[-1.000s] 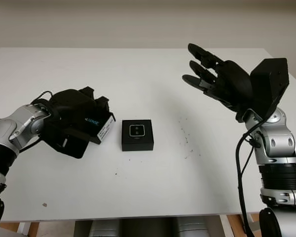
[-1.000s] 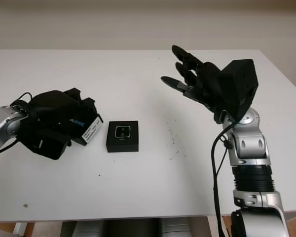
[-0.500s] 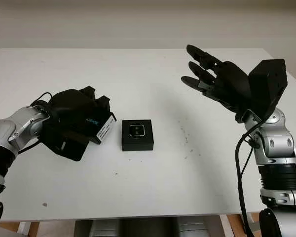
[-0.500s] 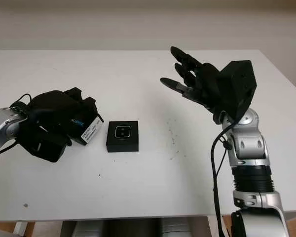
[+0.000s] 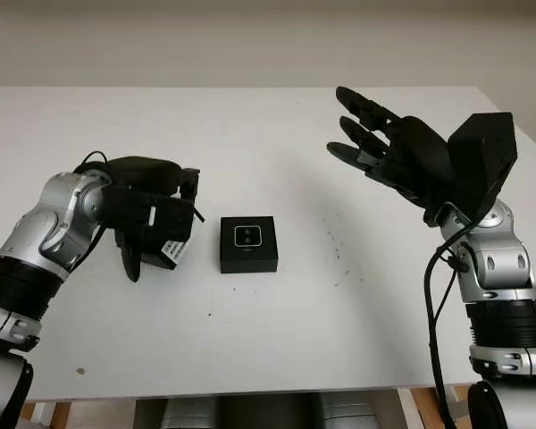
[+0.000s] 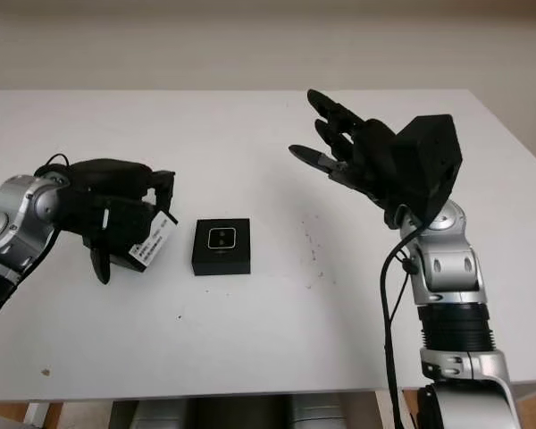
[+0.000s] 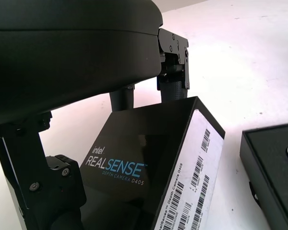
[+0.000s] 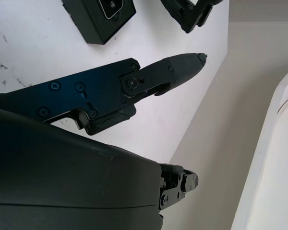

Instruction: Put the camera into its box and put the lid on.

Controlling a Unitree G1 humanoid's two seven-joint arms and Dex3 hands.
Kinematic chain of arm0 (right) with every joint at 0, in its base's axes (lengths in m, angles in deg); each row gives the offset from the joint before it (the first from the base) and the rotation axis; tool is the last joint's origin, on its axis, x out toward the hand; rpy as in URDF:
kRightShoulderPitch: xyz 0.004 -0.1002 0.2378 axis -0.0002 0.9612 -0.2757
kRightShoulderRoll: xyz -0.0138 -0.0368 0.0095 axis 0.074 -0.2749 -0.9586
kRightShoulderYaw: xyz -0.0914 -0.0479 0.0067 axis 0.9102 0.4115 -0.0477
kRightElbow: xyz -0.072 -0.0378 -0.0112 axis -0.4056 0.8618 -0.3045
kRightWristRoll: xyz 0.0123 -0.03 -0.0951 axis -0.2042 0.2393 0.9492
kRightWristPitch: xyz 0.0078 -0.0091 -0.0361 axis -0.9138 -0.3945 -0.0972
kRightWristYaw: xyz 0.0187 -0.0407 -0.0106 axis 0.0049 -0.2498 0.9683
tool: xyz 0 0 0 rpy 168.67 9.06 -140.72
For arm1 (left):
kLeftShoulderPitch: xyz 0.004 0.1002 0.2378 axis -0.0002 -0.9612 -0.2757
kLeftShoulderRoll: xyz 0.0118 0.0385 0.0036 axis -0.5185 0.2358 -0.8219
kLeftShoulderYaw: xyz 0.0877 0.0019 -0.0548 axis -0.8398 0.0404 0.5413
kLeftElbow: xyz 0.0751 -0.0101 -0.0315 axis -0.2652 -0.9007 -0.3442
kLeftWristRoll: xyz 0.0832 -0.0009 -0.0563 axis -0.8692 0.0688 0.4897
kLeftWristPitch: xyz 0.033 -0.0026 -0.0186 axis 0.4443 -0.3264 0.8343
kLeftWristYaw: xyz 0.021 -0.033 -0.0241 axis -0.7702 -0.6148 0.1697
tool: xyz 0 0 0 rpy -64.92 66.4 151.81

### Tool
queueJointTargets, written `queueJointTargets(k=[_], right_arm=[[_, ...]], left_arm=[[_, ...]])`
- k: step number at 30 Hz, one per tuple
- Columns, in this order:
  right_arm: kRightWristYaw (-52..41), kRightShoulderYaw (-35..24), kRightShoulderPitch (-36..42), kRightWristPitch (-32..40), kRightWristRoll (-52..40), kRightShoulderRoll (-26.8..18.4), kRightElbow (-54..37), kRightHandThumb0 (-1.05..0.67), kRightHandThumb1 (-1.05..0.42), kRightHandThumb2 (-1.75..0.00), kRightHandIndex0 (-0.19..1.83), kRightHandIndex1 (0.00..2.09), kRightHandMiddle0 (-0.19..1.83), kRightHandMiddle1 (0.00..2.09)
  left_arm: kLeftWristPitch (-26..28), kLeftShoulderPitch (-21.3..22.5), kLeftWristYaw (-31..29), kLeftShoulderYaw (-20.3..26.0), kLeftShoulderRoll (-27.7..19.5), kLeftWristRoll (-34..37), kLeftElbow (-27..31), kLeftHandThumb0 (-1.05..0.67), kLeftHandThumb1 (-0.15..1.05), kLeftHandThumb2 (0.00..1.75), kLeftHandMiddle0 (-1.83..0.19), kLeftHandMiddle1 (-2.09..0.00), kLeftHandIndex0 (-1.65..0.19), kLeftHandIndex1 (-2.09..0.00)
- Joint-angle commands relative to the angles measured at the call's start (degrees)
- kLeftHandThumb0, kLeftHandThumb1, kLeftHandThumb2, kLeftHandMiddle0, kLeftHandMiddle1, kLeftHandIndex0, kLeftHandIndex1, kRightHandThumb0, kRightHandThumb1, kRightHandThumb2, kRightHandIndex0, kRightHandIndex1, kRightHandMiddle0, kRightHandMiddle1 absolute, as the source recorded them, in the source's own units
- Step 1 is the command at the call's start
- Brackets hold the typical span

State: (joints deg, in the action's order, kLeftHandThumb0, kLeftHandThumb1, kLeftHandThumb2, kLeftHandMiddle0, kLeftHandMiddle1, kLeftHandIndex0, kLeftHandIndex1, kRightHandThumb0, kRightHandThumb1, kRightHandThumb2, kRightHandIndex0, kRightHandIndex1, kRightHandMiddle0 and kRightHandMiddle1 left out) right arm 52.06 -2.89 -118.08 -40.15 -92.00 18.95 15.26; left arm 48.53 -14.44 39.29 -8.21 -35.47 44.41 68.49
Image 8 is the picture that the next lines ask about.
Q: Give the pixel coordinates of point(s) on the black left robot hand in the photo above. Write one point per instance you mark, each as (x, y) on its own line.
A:
(192, 14)

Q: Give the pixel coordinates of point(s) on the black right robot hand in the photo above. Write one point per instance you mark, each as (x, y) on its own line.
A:
(62, 179)

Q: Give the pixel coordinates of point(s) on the black box base foam insert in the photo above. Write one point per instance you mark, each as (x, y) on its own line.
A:
(91, 28)

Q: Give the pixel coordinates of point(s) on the white rounded furniture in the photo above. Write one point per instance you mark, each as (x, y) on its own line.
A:
(278, 155)

